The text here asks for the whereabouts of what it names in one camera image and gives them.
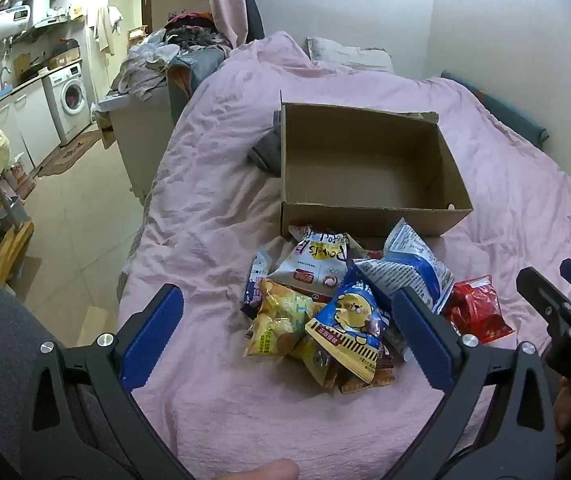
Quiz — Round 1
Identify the brown cardboard box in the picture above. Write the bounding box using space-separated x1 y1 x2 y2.
280 91 475 241

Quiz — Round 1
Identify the white water heater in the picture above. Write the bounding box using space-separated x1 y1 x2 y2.
0 2 34 43

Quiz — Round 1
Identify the blue white snack packet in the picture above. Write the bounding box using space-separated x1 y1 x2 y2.
354 218 456 316

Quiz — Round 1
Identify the hanging white towel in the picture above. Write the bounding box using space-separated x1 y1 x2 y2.
93 5 124 56

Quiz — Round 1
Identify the patterned floor rug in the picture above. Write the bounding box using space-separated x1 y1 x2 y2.
36 130 101 178

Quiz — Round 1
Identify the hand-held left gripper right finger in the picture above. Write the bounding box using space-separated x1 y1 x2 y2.
392 286 559 480

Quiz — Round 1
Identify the white yellow-label snack packet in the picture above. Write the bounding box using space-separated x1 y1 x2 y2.
268 224 361 306

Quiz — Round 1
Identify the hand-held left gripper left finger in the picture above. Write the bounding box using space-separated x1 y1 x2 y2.
20 283 197 480

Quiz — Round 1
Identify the yellow biscuit packet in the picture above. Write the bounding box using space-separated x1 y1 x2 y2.
244 278 326 359

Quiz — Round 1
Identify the blue bear snack packet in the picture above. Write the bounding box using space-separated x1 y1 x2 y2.
304 262 391 386

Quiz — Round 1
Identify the small brown carton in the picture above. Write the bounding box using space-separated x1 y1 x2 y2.
48 50 82 71

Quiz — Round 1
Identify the red snack packet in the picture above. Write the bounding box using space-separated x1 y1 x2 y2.
440 275 515 345

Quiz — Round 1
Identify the grey pillow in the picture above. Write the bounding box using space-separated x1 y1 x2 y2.
307 36 395 73

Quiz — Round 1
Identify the white kitchen cabinet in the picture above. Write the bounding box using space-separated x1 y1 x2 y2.
0 80 61 171

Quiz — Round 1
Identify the dark upright panel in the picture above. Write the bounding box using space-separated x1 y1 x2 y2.
238 0 266 43

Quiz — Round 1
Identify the pink blanket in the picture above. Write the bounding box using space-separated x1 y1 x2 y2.
116 30 571 480

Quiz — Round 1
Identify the orange brown snack packet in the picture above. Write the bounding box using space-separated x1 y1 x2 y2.
338 350 396 395

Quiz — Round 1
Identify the person's right hand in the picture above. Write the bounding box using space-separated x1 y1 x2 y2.
553 377 571 443

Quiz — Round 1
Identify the person's left hand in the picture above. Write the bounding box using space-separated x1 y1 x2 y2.
216 460 299 480

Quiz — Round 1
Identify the white storage box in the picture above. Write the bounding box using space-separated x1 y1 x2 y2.
90 90 176 201

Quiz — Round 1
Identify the plain yellow snack packet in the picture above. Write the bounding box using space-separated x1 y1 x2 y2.
290 332 341 391

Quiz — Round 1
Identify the wooden rack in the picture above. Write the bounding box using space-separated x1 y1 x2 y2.
0 195 36 286

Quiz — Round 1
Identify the teal cushion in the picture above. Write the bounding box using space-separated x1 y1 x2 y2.
440 70 550 148

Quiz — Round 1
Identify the white washing machine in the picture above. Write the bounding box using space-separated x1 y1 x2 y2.
43 62 90 146

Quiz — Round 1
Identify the dark snack packet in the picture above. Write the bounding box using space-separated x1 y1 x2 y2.
240 246 279 320

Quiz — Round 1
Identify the pile of clothes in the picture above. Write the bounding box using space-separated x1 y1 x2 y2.
110 12 231 101

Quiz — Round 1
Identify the grey striped cloth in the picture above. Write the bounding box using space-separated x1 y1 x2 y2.
246 110 282 177

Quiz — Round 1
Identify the pink curtain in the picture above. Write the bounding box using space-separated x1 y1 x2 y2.
206 0 246 51

